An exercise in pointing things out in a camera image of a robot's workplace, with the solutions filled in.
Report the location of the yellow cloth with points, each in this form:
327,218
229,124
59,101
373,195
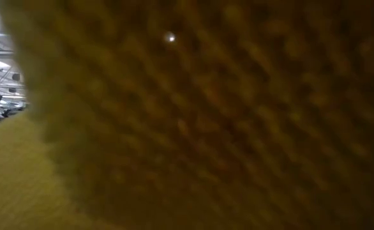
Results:
206,127

